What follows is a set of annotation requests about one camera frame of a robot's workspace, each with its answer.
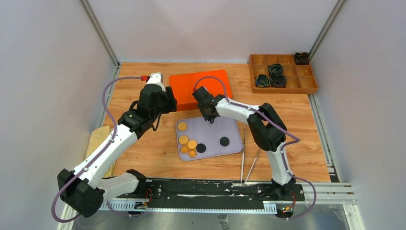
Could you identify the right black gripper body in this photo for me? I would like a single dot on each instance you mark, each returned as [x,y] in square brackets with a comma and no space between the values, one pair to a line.
[206,116]

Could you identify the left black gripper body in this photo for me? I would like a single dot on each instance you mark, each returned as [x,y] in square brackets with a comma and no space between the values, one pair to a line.
[167,103]

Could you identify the lavender cookie tray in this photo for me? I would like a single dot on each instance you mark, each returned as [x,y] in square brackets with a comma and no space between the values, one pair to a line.
[209,134]

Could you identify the orange box lid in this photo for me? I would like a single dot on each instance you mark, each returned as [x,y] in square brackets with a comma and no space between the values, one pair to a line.
[215,81]

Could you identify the orange cookie box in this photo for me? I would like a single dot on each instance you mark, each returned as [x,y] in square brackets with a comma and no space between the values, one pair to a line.
[186,106]

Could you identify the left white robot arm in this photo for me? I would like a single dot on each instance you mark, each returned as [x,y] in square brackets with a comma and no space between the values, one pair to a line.
[84,188]

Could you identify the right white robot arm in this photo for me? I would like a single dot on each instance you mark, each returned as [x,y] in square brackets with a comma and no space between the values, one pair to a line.
[268,131]

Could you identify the round yellow biscuit top-left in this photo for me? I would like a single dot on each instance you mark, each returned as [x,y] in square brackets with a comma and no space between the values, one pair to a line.
[181,126]

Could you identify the black sandwich cookie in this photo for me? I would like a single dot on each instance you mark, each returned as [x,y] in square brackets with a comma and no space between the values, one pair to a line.
[224,141]
[201,148]

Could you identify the swirl butter cookie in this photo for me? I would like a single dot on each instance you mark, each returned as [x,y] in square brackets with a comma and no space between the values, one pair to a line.
[192,153]
[184,149]

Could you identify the black coiled item left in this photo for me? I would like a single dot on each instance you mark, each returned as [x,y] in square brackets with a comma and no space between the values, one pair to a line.
[262,81]

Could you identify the black coiled item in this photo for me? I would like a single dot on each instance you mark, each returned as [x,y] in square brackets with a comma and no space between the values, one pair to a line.
[262,81]
[275,69]
[278,81]

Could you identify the yellow cloth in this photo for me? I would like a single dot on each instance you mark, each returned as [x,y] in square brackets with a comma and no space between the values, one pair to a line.
[97,137]

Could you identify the black coiled item right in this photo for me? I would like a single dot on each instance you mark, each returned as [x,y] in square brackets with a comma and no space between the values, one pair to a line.
[278,81]

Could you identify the black coiled item top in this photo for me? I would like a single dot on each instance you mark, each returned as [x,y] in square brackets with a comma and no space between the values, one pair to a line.
[275,69]

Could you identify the wooden compartment organizer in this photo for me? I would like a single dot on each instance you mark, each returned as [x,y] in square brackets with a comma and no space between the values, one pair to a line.
[300,78]

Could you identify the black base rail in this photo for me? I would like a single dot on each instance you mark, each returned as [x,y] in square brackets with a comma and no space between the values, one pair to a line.
[229,197]

